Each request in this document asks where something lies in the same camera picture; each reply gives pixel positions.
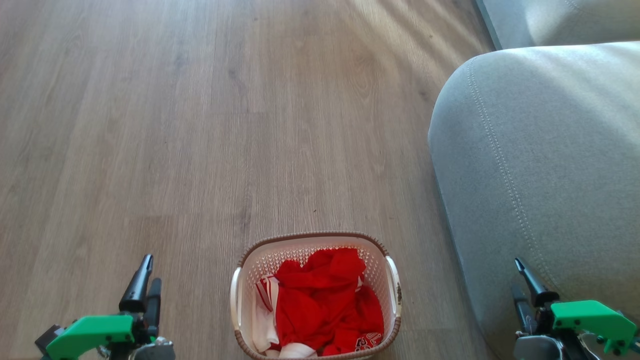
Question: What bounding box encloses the grey fabric sofa seat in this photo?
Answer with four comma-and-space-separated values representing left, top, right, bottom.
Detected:
474, 0, 640, 51

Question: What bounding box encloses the white laundry basket brown rim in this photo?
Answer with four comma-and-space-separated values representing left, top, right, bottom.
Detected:
230, 231, 403, 360

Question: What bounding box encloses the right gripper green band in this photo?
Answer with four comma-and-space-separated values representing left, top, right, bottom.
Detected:
510, 257, 639, 360

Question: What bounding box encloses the white garment with red stripes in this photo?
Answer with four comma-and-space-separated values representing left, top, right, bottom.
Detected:
251, 274, 319, 359

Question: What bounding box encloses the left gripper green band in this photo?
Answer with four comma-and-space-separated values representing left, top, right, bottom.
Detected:
45, 254, 176, 360

